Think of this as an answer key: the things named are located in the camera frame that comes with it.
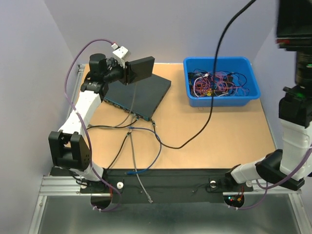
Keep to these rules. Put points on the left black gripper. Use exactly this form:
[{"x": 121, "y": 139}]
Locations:
[{"x": 127, "y": 74}]

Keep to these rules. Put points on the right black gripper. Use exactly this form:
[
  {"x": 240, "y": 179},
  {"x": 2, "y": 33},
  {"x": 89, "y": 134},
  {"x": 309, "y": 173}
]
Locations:
[{"x": 298, "y": 28}]

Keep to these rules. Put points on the small black switch box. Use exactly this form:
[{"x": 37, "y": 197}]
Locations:
[{"x": 146, "y": 68}]

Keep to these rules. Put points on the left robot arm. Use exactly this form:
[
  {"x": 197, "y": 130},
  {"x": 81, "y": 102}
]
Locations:
[{"x": 70, "y": 146}]

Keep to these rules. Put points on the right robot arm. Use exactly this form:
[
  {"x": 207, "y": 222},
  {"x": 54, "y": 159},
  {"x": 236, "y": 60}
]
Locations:
[{"x": 289, "y": 166}]

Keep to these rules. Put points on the blue plastic bin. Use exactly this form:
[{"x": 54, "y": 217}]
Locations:
[{"x": 232, "y": 84}]

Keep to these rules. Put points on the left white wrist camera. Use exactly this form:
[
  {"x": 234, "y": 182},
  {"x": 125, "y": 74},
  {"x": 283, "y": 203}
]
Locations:
[{"x": 121, "y": 54}]

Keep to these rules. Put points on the large black network switch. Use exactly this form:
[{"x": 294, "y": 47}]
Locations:
[{"x": 141, "y": 98}]

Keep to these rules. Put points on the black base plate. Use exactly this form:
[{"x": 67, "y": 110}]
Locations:
[{"x": 175, "y": 185}]

